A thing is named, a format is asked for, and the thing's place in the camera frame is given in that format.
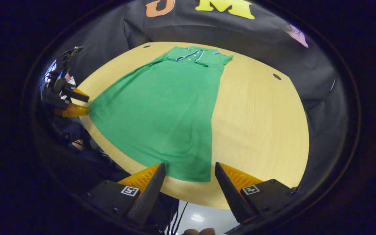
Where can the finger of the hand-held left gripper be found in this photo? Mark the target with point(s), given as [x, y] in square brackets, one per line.
[73, 111]
[77, 97]

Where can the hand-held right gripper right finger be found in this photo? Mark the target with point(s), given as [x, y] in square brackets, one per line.
[232, 195]

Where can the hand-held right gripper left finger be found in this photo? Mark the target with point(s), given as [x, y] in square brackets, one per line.
[148, 195]

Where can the green T-shirt with blue trim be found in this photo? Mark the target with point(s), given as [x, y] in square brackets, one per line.
[162, 114]

